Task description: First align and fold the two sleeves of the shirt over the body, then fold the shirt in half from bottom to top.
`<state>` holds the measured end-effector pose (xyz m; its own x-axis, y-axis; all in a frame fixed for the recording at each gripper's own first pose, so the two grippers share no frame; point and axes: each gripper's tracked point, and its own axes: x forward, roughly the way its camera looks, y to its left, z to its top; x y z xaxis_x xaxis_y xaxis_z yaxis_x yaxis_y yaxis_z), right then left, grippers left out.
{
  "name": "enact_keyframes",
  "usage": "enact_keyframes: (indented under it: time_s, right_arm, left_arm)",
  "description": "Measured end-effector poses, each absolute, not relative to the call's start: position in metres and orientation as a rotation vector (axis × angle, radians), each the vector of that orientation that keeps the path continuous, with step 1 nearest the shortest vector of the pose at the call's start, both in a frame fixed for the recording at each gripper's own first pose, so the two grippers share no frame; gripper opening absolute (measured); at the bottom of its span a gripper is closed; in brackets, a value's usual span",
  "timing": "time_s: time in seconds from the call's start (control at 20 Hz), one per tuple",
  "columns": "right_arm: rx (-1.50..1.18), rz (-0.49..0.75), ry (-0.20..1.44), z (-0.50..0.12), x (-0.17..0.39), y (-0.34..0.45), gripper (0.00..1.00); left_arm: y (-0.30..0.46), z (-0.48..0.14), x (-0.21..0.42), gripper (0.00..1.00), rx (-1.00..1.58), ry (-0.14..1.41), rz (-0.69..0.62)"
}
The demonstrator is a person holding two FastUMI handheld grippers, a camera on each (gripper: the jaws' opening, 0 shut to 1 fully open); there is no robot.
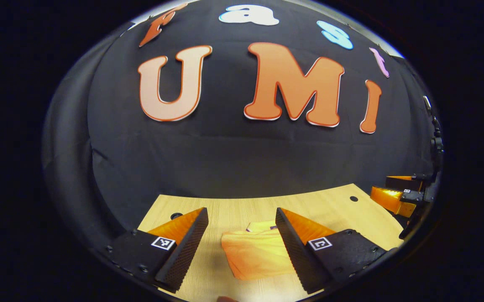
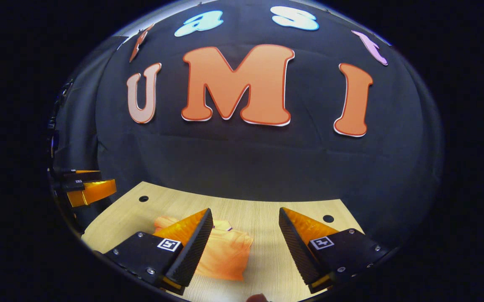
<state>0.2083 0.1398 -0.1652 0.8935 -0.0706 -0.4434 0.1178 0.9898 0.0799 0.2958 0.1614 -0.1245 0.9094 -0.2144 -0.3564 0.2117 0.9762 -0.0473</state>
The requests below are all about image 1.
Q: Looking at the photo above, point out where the orange polo T-shirt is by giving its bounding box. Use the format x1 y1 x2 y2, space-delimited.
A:
221 220 299 281

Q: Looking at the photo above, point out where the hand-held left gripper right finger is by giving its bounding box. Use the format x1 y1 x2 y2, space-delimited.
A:
275 207 398 295

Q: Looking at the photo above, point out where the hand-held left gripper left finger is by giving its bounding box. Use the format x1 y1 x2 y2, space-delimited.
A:
105 207 209 294

